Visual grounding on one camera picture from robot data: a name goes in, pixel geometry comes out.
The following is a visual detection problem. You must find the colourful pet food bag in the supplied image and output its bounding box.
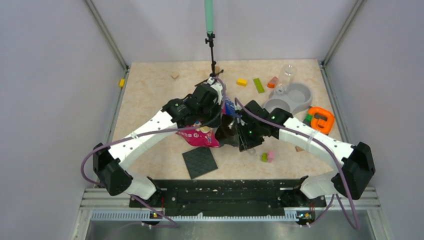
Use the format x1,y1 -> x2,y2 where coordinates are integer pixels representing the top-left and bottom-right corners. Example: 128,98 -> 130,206
176,100 -> 240,148

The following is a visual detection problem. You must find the clear plastic scoop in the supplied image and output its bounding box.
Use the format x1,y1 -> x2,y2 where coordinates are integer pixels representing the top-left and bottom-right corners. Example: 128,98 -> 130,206
246,148 -> 256,156

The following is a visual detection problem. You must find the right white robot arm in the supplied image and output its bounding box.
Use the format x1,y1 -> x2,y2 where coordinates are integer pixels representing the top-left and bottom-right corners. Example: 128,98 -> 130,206
235,100 -> 376,206

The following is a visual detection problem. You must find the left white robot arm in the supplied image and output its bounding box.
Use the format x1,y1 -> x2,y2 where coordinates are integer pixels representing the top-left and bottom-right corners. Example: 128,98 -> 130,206
89,77 -> 226,207

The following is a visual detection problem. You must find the grey double pet bowl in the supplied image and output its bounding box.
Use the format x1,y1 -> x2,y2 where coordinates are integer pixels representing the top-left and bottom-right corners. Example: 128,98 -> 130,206
262,82 -> 313,115

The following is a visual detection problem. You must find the green and pink brick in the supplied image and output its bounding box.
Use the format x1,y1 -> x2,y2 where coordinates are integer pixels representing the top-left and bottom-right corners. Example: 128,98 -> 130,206
260,150 -> 275,163

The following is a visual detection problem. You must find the long green toy brick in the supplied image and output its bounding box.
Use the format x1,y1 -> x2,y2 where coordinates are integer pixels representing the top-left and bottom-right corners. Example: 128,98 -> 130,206
253,78 -> 265,94

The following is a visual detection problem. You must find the orange red toy brick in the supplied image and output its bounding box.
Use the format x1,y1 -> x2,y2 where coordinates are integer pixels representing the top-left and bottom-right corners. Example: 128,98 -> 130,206
267,76 -> 279,89

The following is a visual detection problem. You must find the yellow toy brick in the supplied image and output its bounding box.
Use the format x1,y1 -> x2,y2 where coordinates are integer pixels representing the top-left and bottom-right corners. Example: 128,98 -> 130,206
236,78 -> 248,87

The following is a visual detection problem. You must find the small wooden block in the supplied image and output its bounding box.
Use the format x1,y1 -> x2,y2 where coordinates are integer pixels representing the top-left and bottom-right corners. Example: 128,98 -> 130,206
295,146 -> 305,152

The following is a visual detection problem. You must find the black square mat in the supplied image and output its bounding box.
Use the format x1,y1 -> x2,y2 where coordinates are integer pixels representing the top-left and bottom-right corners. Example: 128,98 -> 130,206
182,147 -> 218,180

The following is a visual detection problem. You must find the clear water bottle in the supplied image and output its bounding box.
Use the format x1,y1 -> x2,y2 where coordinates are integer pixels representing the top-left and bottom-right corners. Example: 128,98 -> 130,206
274,64 -> 297,94

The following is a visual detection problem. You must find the black tripod with green pole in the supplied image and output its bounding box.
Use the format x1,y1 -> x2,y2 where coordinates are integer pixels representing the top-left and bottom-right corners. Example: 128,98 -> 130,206
204,0 -> 224,78

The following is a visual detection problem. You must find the yellow block on frame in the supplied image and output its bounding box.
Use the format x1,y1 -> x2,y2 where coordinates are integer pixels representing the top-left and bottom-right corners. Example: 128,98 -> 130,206
119,78 -> 126,88

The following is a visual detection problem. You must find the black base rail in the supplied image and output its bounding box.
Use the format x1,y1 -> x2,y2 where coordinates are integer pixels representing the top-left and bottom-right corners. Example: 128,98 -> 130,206
146,179 -> 328,217

